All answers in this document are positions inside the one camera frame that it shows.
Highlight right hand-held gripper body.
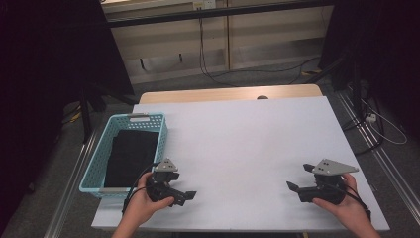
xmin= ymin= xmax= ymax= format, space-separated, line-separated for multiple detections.
xmin=297 ymin=158 xmax=360 ymax=205

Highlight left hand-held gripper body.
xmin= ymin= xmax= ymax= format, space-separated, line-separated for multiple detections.
xmin=146 ymin=158 xmax=182 ymax=202

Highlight black shorts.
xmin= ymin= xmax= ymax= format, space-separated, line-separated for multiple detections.
xmin=104 ymin=129 xmax=160 ymax=188

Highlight light blue perforated basket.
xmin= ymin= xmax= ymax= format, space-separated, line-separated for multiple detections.
xmin=78 ymin=112 xmax=168 ymax=199

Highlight person's left hand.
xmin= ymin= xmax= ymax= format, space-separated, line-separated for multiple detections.
xmin=123 ymin=172 xmax=176 ymax=227

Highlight person's right hand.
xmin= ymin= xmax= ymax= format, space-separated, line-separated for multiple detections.
xmin=311 ymin=174 xmax=370 ymax=229

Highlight white table cover board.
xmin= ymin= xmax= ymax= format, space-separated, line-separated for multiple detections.
xmin=91 ymin=95 xmax=391 ymax=232

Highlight black metal stand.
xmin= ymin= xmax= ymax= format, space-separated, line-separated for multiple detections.
xmin=78 ymin=83 xmax=140 ymax=144
xmin=305 ymin=54 xmax=385 ymax=157

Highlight wooden table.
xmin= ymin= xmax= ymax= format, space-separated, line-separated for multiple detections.
xmin=138 ymin=83 xmax=324 ymax=105

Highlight beige wooden cabinet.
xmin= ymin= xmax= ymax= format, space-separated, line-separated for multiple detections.
xmin=102 ymin=0 xmax=335 ymax=85

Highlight black curtain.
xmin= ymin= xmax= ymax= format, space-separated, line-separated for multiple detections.
xmin=318 ymin=0 xmax=420 ymax=133
xmin=0 ymin=0 xmax=135 ymax=229

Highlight right hand-held gripper cable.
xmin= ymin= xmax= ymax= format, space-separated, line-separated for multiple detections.
xmin=343 ymin=184 xmax=372 ymax=221

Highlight aluminium floor rail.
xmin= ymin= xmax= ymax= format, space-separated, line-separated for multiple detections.
xmin=44 ymin=132 xmax=97 ymax=238
xmin=336 ymin=91 xmax=420 ymax=216

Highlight black floor cable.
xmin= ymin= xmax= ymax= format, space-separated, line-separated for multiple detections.
xmin=341 ymin=98 xmax=385 ymax=157

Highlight white cable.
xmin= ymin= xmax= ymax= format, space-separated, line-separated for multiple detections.
xmin=361 ymin=98 xmax=408 ymax=146

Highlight black power cable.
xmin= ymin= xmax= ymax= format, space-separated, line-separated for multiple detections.
xmin=197 ymin=9 xmax=322 ymax=88

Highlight white wall socket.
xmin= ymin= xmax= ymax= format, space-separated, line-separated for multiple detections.
xmin=192 ymin=0 xmax=217 ymax=10

